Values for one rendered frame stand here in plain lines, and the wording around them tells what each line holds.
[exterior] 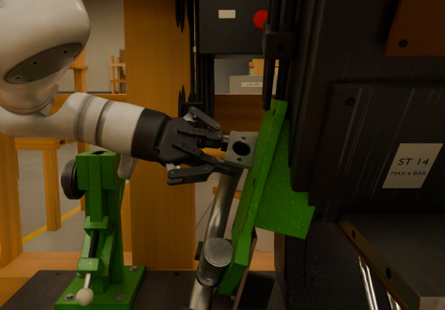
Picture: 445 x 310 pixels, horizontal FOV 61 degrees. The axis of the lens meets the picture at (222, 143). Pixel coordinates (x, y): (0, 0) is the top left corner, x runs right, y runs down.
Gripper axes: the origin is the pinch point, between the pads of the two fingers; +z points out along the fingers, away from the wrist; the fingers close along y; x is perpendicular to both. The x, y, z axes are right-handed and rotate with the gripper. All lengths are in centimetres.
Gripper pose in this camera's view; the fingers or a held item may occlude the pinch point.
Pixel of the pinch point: (232, 157)
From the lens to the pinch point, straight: 56.3
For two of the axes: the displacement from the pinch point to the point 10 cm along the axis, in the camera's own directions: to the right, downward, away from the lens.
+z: 9.7, 2.6, 0.3
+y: 1.9, -7.8, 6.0
